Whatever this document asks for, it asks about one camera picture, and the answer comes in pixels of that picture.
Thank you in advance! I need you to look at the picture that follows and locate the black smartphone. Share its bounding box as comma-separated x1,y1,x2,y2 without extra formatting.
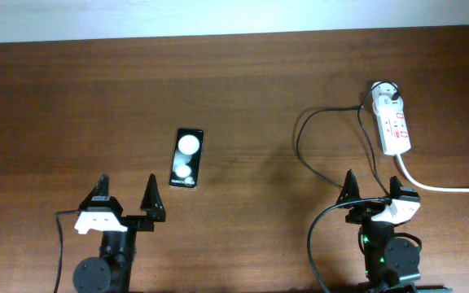
169,128,204,189

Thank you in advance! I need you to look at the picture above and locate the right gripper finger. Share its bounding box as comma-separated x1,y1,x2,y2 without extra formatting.
335,169,362,208
389,176,402,198

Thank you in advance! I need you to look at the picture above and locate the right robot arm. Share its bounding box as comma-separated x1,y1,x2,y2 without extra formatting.
336,170,422,292

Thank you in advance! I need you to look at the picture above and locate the white usb charger plug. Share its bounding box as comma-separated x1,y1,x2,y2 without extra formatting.
371,81,404,116

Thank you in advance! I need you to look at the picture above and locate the white power strip cord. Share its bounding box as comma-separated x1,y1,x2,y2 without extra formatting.
395,153,469,195

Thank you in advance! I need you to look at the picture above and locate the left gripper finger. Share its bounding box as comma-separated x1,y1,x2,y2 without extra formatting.
83,174,109,203
140,173,165,222

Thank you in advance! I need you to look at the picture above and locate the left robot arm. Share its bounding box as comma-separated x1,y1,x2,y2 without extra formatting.
72,173,166,293

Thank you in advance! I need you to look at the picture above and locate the black charging cable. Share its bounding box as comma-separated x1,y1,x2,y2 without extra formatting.
295,81,401,196

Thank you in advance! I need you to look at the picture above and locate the white power strip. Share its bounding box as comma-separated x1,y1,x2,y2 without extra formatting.
370,81,412,156

